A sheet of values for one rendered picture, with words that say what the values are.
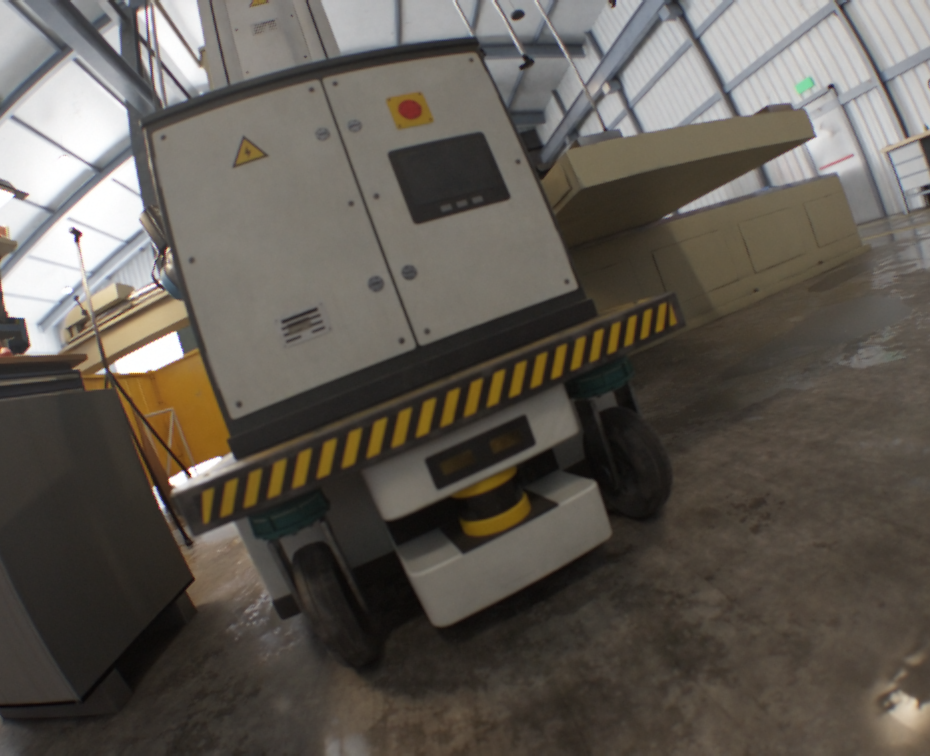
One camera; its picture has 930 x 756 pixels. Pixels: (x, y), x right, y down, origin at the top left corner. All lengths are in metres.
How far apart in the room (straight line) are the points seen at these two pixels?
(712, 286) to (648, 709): 2.47
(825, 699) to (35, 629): 0.96
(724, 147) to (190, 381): 4.77
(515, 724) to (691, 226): 2.56
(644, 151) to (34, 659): 1.66
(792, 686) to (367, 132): 0.81
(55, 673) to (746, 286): 3.11
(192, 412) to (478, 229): 4.62
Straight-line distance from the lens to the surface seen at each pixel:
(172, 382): 5.22
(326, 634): 0.61
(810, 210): 3.47
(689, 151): 1.40
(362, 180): 0.70
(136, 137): 8.66
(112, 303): 3.07
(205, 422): 5.09
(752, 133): 1.59
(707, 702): 0.47
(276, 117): 0.75
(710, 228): 2.85
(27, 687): 1.00
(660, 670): 0.51
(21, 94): 11.69
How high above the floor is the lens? 0.36
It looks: 4 degrees down
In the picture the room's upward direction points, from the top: 21 degrees counter-clockwise
